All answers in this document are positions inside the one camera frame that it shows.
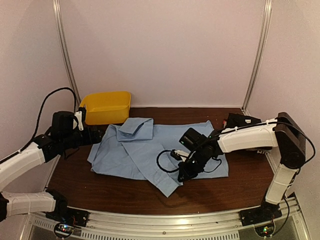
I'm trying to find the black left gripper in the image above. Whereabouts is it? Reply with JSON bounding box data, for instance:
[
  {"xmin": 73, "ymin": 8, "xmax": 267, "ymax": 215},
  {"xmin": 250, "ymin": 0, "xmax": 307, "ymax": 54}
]
[{"xmin": 61, "ymin": 124, "xmax": 105, "ymax": 150}]

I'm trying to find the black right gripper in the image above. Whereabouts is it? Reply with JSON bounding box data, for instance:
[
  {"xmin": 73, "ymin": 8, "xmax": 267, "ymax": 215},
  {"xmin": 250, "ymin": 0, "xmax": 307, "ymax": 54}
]
[{"xmin": 178, "ymin": 147, "xmax": 209, "ymax": 182}]

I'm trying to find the light blue long sleeve shirt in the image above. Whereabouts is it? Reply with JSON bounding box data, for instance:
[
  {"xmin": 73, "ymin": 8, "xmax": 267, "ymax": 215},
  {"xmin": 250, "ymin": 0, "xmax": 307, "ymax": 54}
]
[{"xmin": 87, "ymin": 117, "xmax": 214, "ymax": 197}]

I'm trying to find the yellow plastic basket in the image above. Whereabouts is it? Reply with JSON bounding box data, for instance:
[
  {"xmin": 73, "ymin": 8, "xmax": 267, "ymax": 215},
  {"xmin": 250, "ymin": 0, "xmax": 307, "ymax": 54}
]
[{"xmin": 79, "ymin": 91, "xmax": 131, "ymax": 125}]

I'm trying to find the black shirt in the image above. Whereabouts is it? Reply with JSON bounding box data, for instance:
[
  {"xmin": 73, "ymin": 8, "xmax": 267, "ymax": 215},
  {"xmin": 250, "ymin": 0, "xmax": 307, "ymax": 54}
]
[{"xmin": 223, "ymin": 113, "xmax": 262, "ymax": 128}]

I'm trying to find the grey shirt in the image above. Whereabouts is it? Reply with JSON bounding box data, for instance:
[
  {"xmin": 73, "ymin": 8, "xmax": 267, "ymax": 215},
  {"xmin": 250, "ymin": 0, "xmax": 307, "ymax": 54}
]
[{"xmin": 248, "ymin": 147, "xmax": 273, "ymax": 154}]

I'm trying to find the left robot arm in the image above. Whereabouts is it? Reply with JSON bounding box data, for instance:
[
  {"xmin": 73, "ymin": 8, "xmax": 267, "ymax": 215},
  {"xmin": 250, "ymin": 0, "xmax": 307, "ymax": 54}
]
[{"xmin": 0, "ymin": 108, "xmax": 103, "ymax": 222}]

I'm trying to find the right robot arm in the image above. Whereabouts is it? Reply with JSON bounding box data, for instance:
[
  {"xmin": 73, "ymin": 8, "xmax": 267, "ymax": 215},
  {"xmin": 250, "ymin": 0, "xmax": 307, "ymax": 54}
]
[{"xmin": 177, "ymin": 112, "xmax": 307, "ymax": 221}]

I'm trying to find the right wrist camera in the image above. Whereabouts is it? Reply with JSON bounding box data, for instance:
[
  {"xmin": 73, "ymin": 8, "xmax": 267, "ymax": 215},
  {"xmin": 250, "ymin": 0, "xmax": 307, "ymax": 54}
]
[{"xmin": 170, "ymin": 149, "xmax": 188, "ymax": 162}]

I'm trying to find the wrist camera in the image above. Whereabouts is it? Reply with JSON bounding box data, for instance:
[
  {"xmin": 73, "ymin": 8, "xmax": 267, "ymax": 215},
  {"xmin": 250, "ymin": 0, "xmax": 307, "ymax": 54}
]
[
  {"xmin": 170, "ymin": 149, "xmax": 188, "ymax": 162},
  {"xmin": 73, "ymin": 107, "xmax": 87, "ymax": 131}
]

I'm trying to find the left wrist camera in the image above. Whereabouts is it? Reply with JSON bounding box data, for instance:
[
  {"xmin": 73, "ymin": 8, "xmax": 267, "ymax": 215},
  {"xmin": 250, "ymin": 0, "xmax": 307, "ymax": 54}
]
[{"xmin": 73, "ymin": 107, "xmax": 87, "ymax": 131}]

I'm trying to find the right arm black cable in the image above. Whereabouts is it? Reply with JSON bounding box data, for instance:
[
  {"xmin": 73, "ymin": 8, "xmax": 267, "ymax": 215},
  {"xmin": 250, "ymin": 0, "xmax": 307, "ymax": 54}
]
[{"xmin": 156, "ymin": 149, "xmax": 181, "ymax": 173}]

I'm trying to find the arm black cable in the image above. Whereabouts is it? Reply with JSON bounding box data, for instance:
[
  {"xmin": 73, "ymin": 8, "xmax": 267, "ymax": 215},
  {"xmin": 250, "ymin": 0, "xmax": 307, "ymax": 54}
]
[
  {"xmin": 18, "ymin": 86, "xmax": 77, "ymax": 153},
  {"xmin": 156, "ymin": 149, "xmax": 181, "ymax": 173}
]

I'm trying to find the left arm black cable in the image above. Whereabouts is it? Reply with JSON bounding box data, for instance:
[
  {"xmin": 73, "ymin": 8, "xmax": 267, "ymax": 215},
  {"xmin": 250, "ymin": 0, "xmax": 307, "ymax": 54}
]
[{"xmin": 18, "ymin": 86, "xmax": 77, "ymax": 153}]

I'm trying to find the aluminium front rail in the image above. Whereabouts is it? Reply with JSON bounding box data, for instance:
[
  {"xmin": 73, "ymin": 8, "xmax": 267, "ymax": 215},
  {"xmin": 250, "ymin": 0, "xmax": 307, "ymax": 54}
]
[{"xmin": 18, "ymin": 198, "xmax": 311, "ymax": 240}]

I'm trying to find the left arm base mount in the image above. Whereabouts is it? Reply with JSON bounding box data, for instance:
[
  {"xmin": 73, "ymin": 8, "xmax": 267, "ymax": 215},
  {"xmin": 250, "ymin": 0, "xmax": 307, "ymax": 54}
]
[{"xmin": 45, "ymin": 207, "xmax": 89, "ymax": 227}]

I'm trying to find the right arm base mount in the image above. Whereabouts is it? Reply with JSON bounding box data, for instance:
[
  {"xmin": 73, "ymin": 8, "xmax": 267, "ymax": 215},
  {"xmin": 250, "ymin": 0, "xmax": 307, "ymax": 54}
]
[{"xmin": 239, "ymin": 206, "xmax": 282, "ymax": 227}]

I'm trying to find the left aluminium frame post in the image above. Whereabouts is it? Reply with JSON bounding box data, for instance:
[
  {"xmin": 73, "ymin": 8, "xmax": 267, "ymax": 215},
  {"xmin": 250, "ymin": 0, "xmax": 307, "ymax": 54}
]
[{"xmin": 52, "ymin": 0, "xmax": 81, "ymax": 104}]

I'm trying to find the aluminium frame post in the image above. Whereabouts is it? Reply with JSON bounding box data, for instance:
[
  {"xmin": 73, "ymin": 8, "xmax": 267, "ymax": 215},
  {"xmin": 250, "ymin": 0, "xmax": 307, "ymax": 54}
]
[
  {"xmin": 241, "ymin": 0, "xmax": 273, "ymax": 115},
  {"xmin": 52, "ymin": 0, "xmax": 81, "ymax": 104}
]

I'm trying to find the right aluminium frame post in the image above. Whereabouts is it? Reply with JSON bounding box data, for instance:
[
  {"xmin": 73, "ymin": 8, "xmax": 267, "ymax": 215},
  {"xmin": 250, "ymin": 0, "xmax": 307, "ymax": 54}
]
[{"xmin": 241, "ymin": 0, "xmax": 273, "ymax": 115}]

